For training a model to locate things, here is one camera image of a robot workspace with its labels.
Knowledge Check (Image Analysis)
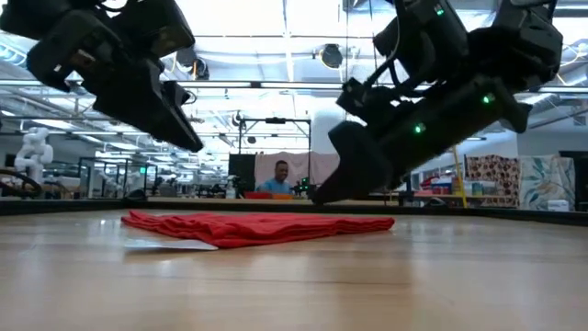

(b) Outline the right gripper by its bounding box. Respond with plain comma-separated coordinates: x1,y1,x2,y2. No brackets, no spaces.
314,75,534,206

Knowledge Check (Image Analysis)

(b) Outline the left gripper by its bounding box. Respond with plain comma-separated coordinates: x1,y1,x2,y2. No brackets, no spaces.
27,11,205,153

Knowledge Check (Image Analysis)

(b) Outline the red cloth napkin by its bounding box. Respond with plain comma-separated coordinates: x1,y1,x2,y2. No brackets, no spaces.
120,210,396,250

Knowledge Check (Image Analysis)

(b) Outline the white hanging sheet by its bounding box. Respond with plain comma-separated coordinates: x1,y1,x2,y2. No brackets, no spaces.
254,151,342,186

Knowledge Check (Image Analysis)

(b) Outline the person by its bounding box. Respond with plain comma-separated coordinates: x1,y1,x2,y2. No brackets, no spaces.
256,159,295,195

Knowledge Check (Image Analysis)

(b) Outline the black screen panel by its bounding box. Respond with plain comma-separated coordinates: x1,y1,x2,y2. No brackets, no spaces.
228,154,257,199

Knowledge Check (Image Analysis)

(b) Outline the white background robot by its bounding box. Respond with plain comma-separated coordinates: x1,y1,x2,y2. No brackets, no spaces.
13,127,54,185

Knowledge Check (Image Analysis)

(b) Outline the leopard pattern fabric panel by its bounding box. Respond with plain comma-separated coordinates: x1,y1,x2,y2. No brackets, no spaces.
463,154,522,208

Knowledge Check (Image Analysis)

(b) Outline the black curved tube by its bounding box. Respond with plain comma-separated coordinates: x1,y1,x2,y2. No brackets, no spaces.
0,168,41,200

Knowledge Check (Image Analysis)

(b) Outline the floral pattern fabric panel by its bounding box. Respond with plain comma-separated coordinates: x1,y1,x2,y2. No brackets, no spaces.
518,154,576,212

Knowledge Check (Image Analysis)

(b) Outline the black cabinet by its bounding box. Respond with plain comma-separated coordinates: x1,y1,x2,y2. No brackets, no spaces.
559,150,588,212

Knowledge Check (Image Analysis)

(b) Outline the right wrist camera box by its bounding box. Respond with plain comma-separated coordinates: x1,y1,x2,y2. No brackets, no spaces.
336,76,383,117

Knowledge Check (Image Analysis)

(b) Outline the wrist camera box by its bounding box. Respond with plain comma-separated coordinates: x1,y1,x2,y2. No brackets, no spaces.
109,0,197,60
336,76,383,117

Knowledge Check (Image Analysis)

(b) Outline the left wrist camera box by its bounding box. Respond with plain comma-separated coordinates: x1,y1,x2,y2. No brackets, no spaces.
109,0,197,60

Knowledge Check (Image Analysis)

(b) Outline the black metal rig frame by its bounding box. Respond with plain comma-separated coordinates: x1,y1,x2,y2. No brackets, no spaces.
237,117,312,200

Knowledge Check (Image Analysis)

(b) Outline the black enclosure frame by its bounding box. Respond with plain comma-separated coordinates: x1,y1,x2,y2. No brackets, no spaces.
77,156,160,200

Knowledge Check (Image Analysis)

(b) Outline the long yellow cable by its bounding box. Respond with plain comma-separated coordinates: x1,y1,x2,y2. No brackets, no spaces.
452,145,469,208

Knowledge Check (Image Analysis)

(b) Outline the black metal table frame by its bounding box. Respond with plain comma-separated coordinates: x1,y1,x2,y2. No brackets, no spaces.
0,197,588,226

